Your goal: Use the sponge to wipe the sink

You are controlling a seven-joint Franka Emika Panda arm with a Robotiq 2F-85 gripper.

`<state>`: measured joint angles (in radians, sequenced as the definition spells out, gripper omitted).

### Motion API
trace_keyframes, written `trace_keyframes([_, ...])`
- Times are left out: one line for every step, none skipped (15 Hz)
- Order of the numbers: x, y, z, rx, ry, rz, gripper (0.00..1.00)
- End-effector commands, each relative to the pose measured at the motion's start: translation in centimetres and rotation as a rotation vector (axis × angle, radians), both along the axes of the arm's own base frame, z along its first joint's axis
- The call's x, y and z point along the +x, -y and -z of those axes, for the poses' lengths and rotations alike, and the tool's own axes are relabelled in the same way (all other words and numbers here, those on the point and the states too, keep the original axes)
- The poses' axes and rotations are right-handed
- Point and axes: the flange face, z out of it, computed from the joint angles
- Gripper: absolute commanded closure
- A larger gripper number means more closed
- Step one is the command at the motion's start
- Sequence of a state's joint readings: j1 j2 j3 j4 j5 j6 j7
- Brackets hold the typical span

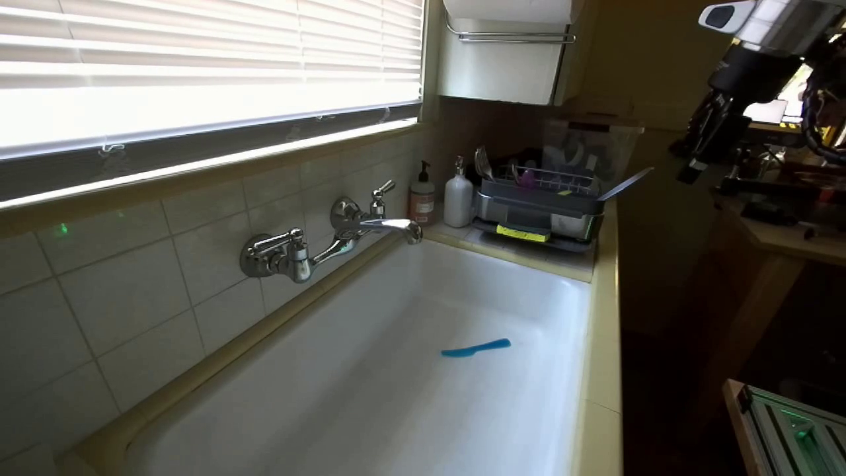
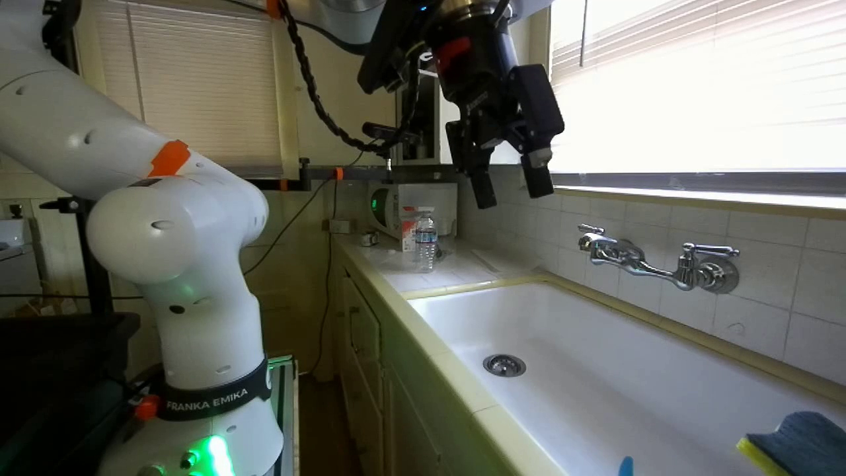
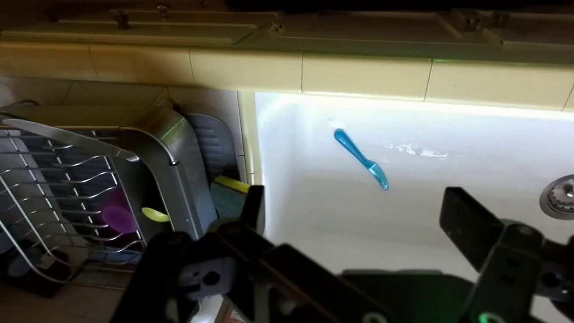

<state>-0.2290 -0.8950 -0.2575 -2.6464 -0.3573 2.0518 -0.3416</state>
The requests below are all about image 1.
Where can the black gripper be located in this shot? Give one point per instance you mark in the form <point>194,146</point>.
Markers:
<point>748,82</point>

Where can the yellow green scrub sponge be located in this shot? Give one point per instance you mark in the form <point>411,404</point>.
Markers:
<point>521,234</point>

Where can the white sink basin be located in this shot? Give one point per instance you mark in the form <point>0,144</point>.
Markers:
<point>398,380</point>

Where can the grey utensil blade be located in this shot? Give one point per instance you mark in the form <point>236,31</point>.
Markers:
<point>624,183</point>

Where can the wooden table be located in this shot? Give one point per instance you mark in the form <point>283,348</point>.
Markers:
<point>793,229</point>

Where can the clear plastic container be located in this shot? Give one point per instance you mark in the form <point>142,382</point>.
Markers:
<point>589,146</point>

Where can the grey metal dish rack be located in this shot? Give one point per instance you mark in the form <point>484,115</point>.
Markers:
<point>536,208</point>

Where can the white soap pump bottle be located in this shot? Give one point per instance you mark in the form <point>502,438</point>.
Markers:
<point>457,199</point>

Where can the brown soap pump bottle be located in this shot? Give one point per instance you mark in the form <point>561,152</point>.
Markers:
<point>420,199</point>

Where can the box with green light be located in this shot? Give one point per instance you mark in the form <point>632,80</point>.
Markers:
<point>793,431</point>

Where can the blue plastic knife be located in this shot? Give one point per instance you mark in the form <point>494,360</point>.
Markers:
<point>477,348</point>

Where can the white window blinds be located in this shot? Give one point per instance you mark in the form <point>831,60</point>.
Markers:
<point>201,61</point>

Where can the white wall cabinet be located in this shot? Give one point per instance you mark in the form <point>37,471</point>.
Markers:
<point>502,53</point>

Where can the chrome wall faucet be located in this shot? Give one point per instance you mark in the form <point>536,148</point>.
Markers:
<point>291,256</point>

